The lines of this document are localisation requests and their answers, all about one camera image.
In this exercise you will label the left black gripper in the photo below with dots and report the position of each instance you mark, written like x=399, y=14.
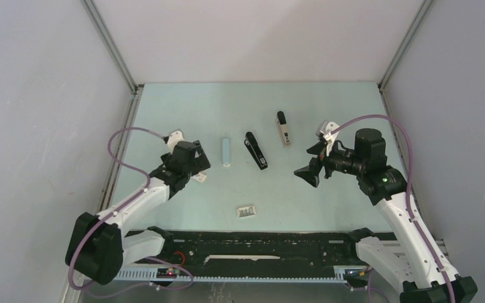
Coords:
x=200, y=163

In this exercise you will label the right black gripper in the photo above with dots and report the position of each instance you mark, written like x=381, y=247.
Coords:
x=310, y=173

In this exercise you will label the light blue stapler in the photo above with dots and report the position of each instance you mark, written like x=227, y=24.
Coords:
x=226, y=152

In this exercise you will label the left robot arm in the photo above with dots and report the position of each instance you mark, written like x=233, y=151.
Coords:
x=101, y=245

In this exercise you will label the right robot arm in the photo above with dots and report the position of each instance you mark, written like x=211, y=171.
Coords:
x=424, y=274

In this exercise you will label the beige and black stapler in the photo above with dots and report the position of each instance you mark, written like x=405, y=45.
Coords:
x=283, y=130

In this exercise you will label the white staple box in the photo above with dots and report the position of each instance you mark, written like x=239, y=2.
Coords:
x=200, y=177

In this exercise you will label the open staple tray box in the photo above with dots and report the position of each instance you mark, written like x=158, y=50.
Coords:
x=246, y=211

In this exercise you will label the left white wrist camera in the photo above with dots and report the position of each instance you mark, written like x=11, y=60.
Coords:
x=173, y=138

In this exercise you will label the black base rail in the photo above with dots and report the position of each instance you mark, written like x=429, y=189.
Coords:
x=265, y=255

